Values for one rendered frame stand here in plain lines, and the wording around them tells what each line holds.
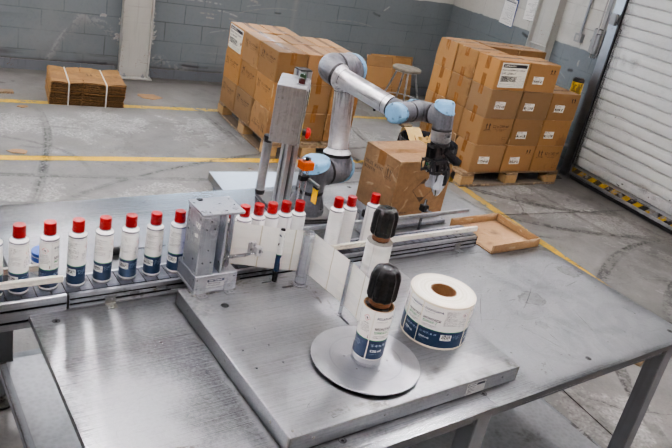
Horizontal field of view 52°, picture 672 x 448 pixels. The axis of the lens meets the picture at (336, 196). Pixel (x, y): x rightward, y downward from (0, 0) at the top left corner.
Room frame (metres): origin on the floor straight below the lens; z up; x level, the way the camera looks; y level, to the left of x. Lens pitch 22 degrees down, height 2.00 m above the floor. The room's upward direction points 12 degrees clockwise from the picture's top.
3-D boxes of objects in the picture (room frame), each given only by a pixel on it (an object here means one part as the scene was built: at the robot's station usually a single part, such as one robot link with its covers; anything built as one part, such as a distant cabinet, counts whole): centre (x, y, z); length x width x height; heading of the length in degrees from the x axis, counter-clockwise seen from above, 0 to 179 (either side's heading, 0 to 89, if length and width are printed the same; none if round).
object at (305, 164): (2.23, 0.10, 1.05); 0.10 x 0.04 x 0.33; 39
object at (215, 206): (1.86, 0.34, 1.14); 0.14 x 0.11 x 0.01; 129
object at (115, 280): (2.20, 0.07, 0.86); 1.65 x 0.08 x 0.04; 129
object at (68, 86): (6.08, 2.44, 0.11); 0.65 x 0.54 x 0.22; 118
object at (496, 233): (2.82, -0.71, 0.85); 0.30 x 0.26 x 0.04; 129
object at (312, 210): (2.64, 0.11, 0.90); 0.15 x 0.15 x 0.10
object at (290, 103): (2.20, 0.20, 1.38); 0.17 x 0.10 x 0.19; 4
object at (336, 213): (2.26, -0.01, 0.98); 0.05 x 0.05 x 0.20
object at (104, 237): (1.76, 0.62, 0.98); 0.05 x 0.05 x 0.20
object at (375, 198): (2.37, -0.14, 0.98); 0.05 x 0.05 x 0.20
